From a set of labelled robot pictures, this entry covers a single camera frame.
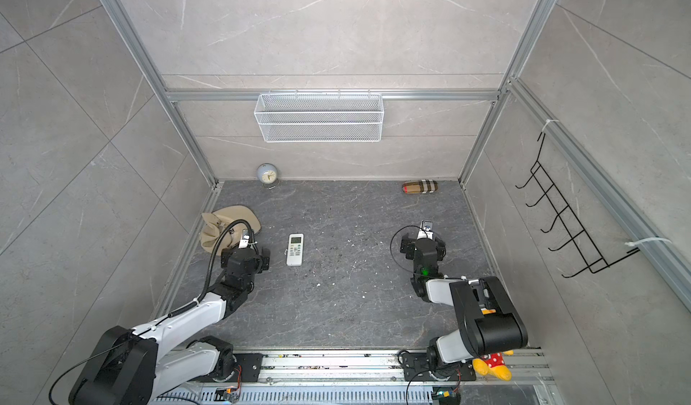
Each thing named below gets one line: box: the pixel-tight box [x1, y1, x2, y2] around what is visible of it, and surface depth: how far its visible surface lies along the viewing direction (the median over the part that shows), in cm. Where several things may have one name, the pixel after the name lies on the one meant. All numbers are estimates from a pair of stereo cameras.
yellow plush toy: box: [472, 350, 515, 382], surface depth 71 cm
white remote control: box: [286, 233, 305, 267], surface depth 97 cm
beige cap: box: [200, 204, 262, 257], surface depth 103 cm
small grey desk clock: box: [256, 162, 280, 190], surface depth 117 cm
